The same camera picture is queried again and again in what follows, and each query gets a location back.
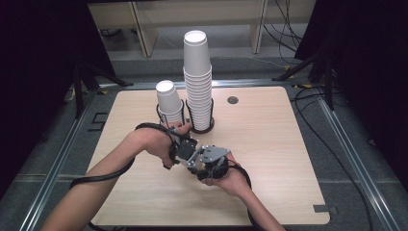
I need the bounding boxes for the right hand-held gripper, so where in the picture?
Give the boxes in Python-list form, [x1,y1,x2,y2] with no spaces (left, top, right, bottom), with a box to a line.
[187,144,231,181]

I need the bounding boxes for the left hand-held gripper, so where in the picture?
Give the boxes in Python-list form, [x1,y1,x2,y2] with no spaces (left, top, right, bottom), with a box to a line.
[163,126,200,169]

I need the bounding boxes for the black wire cup holder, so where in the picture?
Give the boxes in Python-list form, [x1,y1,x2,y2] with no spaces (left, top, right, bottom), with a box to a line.
[185,97,216,135]
[156,99,187,128]

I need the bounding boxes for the stack of white paper cups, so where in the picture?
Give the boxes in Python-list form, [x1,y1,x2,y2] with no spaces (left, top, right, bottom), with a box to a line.
[155,80,186,124]
[182,29,214,131]

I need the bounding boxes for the person's left hand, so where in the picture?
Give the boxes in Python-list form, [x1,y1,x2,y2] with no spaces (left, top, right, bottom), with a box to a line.
[128,122,192,168]

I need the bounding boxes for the person's right hand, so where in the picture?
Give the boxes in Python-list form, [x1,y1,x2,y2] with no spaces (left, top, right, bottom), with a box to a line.
[201,153,254,200]

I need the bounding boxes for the black metal stand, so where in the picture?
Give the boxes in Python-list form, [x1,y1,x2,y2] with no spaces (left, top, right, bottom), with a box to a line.
[272,47,336,112]
[71,61,134,119]

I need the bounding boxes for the dark curtain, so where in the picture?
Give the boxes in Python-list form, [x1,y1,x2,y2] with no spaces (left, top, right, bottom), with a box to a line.
[294,0,408,181]
[0,0,116,196]

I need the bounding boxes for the thick black gripper cable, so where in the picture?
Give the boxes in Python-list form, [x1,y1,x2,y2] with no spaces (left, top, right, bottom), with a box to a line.
[69,122,176,231]
[229,159,268,231]

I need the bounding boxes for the metal floor rail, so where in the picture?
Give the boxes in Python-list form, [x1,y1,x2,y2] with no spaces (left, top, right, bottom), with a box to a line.
[99,78,299,91]
[316,92,402,231]
[18,81,107,231]

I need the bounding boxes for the long black floor cable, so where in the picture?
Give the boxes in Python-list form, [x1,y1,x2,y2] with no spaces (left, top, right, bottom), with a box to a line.
[290,86,374,231]

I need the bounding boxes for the white desk frame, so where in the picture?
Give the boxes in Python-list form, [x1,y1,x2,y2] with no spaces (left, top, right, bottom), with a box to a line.
[88,0,268,59]

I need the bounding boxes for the bundle of black floor cables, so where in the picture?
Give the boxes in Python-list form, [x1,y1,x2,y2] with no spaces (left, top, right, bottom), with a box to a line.
[263,0,306,57]

